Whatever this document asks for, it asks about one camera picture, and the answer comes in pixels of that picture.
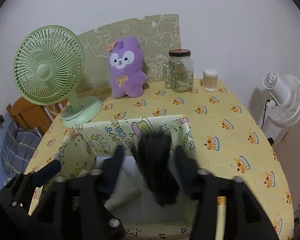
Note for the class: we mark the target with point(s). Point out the purple plush bunny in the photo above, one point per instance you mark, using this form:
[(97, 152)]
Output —
[(125, 61)]

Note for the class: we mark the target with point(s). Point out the white standing fan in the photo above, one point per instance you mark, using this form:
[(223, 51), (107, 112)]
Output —
[(283, 105)]

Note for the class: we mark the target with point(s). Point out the glass jar with lid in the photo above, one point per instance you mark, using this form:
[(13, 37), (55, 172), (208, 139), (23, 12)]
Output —
[(178, 72)]

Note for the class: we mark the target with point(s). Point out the wooden bed headboard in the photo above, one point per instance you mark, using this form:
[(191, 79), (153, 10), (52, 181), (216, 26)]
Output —
[(28, 115)]

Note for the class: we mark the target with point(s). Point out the black plastic bag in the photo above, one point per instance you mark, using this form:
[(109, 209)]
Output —
[(152, 158)]

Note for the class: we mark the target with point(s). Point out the yellow cartoon tablecloth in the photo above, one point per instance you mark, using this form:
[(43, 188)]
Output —
[(213, 127)]

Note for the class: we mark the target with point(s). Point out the green desk fan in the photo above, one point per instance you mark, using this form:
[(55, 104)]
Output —
[(48, 67)]

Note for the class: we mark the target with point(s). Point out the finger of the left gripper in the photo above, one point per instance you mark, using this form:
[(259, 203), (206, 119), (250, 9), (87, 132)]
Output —
[(43, 175)]

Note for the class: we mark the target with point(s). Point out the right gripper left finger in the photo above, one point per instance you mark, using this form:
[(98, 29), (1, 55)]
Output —
[(74, 208)]

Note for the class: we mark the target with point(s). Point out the patterned fabric storage box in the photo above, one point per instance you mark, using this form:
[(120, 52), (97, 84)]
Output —
[(86, 146)]

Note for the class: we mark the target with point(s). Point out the cotton swab container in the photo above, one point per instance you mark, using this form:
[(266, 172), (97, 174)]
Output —
[(209, 80)]

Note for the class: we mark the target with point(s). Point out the grey plaid blanket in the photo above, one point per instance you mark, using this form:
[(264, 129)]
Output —
[(18, 147)]

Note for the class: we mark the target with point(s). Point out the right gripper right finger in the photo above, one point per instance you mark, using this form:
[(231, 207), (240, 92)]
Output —
[(244, 216)]

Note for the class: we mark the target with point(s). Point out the green cartoon board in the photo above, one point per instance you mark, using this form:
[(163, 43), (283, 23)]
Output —
[(156, 34)]

